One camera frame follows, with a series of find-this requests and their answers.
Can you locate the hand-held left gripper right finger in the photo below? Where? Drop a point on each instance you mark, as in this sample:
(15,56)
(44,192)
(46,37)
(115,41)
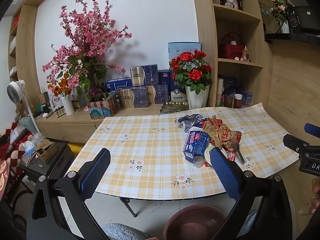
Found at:
(225,172)

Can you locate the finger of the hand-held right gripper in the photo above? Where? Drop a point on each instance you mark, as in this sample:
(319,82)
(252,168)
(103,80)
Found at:
(312,129)
(292,141)

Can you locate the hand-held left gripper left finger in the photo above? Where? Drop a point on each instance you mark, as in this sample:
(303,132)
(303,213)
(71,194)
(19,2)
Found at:
(97,172)

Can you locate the red foil packet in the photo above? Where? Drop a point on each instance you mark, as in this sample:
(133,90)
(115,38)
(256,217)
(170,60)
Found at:
(229,155)

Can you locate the dark stick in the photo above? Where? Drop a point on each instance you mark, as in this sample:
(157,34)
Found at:
(240,155)

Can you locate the white round lid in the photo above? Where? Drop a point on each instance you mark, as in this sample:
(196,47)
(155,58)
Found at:
(208,155)

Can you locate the clear plastic piece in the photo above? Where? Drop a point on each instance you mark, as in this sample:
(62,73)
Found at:
(200,162)

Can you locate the brown red wrapper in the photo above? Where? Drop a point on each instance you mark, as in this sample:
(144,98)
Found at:
(226,135)

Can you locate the blue white carton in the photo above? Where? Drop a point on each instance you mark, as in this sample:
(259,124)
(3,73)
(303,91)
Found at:
(197,143)

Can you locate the brown plastic basin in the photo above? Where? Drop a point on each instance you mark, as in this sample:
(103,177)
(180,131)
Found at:
(195,225)

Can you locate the person's right hand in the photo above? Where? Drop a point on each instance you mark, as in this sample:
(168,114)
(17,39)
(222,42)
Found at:
(317,197)

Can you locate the black stool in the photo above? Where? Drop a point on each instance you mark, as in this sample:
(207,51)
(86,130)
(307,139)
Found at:
(55,162)

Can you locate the small cardboard box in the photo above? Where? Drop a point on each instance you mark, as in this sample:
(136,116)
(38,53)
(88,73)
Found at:
(46,151)

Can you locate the yellow plaid floral tablecloth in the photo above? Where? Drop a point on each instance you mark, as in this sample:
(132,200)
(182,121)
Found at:
(150,150)

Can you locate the grey crumpled wrapper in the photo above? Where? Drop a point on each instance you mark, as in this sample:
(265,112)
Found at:
(190,121)

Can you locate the blue purple box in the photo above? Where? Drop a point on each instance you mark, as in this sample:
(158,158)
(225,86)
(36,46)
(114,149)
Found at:
(247,97)

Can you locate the striped basket box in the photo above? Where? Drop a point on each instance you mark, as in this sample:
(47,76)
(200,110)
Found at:
(102,108)

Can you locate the red cup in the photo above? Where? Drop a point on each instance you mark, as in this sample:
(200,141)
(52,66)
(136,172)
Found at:
(238,101)

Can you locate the clear plastic bag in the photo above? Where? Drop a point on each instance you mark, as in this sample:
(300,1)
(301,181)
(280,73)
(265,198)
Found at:
(32,145)

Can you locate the dark cup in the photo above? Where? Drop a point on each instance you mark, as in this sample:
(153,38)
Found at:
(228,101)

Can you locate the row of small brown bottles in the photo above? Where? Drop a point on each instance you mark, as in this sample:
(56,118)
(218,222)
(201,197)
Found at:
(58,111)

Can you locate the white ribbed vase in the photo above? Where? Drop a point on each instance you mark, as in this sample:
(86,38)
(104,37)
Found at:
(68,105)

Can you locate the white square vase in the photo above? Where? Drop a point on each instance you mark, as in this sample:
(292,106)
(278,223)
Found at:
(197,100)

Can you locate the stack of pastel cups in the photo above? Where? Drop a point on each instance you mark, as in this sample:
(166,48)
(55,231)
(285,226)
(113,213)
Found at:
(219,92)

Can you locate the purple flowers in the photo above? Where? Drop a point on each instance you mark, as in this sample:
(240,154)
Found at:
(95,91)

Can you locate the blue gold gift box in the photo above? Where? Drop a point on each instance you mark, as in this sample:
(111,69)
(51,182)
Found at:
(132,97)
(143,75)
(158,93)

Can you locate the gold capsule tray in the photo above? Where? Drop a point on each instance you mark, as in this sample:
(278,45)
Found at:
(173,107)

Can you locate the white green box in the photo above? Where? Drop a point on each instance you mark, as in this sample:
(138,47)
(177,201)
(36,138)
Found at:
(56,98)

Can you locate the red white checkered blanket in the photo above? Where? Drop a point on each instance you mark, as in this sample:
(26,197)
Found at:
(12,140)

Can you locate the blue white badge box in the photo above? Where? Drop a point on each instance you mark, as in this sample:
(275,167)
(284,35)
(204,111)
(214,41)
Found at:
(178,92)

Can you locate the black counter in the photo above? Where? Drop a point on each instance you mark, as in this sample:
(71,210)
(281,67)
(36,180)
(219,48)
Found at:
(292,38)

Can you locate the red round object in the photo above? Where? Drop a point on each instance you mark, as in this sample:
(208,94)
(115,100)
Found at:
(3,180)

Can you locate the orange flower bouquet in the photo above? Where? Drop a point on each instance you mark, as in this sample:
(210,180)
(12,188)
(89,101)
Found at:
(58,85)

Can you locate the glass perfume bottle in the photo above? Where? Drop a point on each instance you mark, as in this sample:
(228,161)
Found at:
(246,54)

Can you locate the red rose bouquet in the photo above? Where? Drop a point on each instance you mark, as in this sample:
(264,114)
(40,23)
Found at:
(192,72)

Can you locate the small white vase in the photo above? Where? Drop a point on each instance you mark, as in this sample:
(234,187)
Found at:
(285,27)

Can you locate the black device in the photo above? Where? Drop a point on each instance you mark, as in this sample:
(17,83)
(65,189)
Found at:
(305,20)

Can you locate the dark blue box red label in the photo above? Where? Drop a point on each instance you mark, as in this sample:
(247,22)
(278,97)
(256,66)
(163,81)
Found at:
(164,76)

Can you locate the white standing fan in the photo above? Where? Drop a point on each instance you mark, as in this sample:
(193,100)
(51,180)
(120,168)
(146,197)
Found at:
(16,92)

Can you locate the pink rose bouquet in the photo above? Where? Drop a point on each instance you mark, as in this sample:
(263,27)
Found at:
(280,7)

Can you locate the light blue tall box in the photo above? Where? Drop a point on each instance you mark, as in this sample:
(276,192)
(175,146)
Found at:
(177,48)

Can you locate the pink blossom plant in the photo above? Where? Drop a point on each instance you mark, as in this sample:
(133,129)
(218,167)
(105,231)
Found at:
(85,37)

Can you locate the wooden shelf unit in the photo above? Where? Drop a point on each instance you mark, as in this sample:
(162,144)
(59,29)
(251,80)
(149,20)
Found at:
(25,55)
(205,30)

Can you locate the white wall socket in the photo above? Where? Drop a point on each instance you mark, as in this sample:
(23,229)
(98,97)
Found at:
(111,61)

